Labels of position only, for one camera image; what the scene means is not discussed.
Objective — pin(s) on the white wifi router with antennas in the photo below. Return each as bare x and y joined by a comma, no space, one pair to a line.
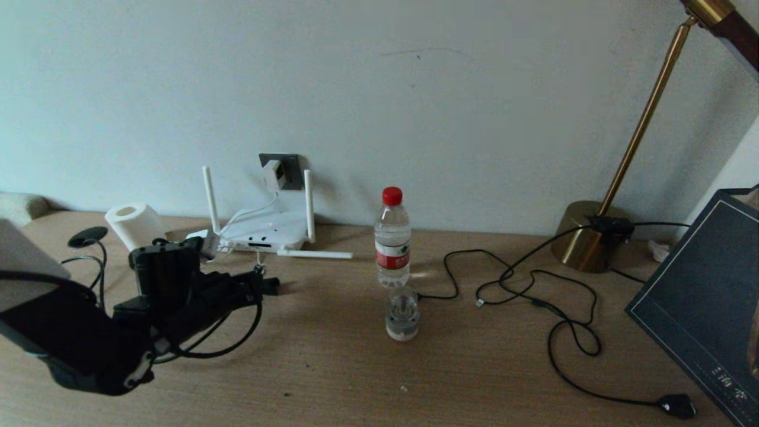
273,228

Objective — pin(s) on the white power adapter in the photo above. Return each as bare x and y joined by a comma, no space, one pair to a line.
273,175

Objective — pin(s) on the grey wall power socket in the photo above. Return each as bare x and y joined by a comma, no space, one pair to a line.
293,172

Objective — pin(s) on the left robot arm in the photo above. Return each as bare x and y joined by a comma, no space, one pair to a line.
71,344

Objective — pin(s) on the small clear humidifier grey base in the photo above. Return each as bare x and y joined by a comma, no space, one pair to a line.
402,323

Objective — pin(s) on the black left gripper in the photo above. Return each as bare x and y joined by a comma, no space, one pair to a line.
172,284

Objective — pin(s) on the white toilet paper roll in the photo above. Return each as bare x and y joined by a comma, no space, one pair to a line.
127,219

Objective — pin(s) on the brass desk lamp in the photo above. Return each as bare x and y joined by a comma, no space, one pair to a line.
584,243

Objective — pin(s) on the crumpled white tissue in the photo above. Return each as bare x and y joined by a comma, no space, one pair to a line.
658,252

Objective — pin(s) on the water bottle with red cap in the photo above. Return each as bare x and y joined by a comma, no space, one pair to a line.
392,237

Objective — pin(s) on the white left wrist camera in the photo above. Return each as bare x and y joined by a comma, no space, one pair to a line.
207,244

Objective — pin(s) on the small black lamp connector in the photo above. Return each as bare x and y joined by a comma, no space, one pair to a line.
611,228

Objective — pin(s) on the small black plastic box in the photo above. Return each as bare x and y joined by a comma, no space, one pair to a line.
273,287

